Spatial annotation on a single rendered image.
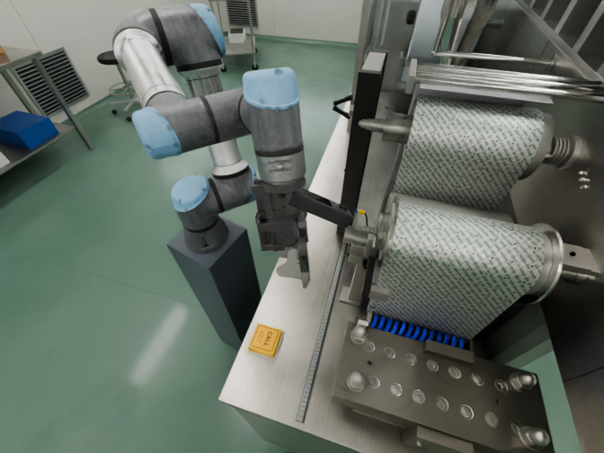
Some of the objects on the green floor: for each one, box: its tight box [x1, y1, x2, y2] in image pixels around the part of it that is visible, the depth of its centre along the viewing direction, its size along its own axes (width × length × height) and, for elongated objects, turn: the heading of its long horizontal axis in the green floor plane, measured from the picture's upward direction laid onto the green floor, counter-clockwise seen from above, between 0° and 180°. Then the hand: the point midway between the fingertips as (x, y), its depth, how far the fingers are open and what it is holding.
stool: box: [97, 50, 140, 121], centre depth 330 cm, size 55×53×62 cm
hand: (307, 274), depth 55 cm, fingers open, 3 cm apart
